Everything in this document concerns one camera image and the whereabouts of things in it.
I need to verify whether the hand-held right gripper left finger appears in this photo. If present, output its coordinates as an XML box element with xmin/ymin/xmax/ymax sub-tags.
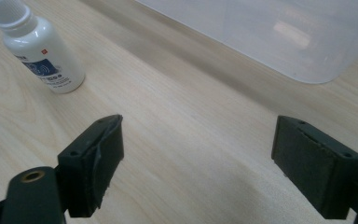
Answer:
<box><xmin>57</xmin><ymin>114</ymin><xmax>125</xmax><ymax>218</ymax></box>

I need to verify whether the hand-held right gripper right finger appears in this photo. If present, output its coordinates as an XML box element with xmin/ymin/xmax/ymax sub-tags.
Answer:
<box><xmin>270</xmin><ymin>115</ymin><xmax>358</xmax><ymax>220</ymax></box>

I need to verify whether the white plastic bottle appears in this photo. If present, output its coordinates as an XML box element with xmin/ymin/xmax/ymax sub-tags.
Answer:
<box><xmin>0</xmin><ymin>0</ymin><xmax>86</xmax><ymax>94</ymax></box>

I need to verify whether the clear plastic storage box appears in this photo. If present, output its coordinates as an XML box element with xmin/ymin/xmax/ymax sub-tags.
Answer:
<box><xmin>135</xmin><ymin>0</ymin><xmax>358</xmax><ymax>85</ymax></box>

